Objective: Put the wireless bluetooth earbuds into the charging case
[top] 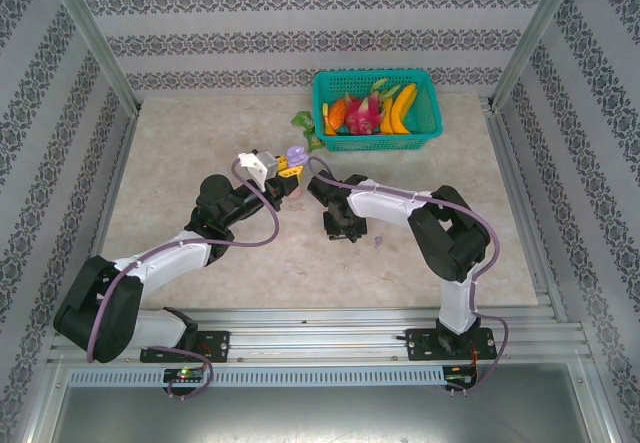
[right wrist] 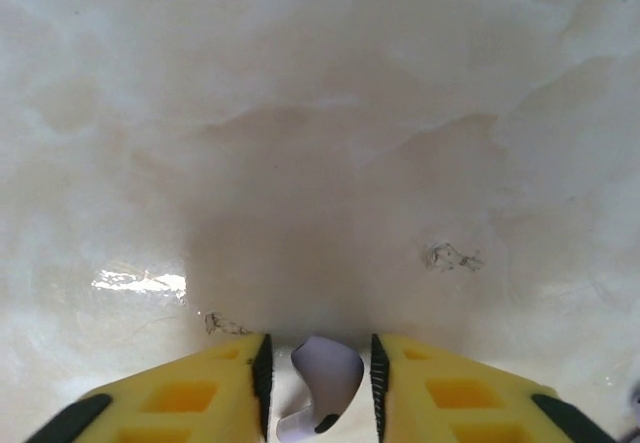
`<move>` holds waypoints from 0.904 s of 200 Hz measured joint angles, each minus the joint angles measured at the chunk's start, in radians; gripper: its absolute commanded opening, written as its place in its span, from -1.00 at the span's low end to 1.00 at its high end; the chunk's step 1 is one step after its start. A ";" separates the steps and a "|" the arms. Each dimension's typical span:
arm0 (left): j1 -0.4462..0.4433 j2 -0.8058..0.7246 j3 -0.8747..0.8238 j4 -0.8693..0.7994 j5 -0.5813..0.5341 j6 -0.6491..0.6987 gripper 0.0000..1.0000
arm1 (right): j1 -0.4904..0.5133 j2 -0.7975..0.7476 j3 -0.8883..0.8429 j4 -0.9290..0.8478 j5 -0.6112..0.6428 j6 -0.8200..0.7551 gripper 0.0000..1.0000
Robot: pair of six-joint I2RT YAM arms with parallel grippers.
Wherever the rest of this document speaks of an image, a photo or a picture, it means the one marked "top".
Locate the orange toy fruit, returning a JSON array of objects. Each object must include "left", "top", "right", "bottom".
[{"left": 327, "top": 98, "right": 349, "bottom": 131}]

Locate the pink toy dragon fruit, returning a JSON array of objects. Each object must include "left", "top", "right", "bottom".
[{"left": 344, "top": 77, "right": 401, "bottom": 136}]

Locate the yellow toy banana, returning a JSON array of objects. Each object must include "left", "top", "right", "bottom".
[{"left": 379, "top": 82, "right": 419, "bottom": 136}]

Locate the teal plastic basket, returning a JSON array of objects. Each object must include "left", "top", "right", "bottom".
[{"left": 312, "top": 68, "right": 445, "bottom": 153}]

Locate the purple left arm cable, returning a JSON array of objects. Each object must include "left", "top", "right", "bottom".
[{"left": 85, "top": 157, "right": 281, "bottom": 403}]

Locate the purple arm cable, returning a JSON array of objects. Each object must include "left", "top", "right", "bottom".
[
  {"left": 305, "top": 157, "right": 511, "bottom": 395},
  {"left": 85, "top": 157, "right": 281, "bottom": 403}
]

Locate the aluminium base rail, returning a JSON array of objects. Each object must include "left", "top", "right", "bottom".
[{"left": 47, "top": 306, "right": 586, "bottom": 364}]

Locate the aluminium side rail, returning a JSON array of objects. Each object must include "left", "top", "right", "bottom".
[
  {"left": 49, "top": 105, "right": 143, "bottom": 334},
  {"left": 479, "top": 93, "right": 587, "bottom": 347}
]

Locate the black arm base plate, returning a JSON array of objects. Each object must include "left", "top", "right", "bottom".
[
  {"left": 139, "top": 330, "right": 231, "bottom": 364},
  {"left": 404, "top": 327, "right": 494, "bottom": 363}
]

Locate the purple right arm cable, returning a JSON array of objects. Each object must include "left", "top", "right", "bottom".
[{"left": 305, "top": 157, "right": 511, "bottom": 395}]

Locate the grey slotted cable tray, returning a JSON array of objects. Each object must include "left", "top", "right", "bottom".
[{"left": 67, "top": 366, "right": 446, "bottom": 388}]

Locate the aluminium frame post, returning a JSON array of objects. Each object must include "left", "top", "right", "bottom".
[
  {"left": 491, "top": 0, "right": 585, "bottom": 112},
  {"left": 42, "top": 0, "right": 143, "bottom": 114}
]

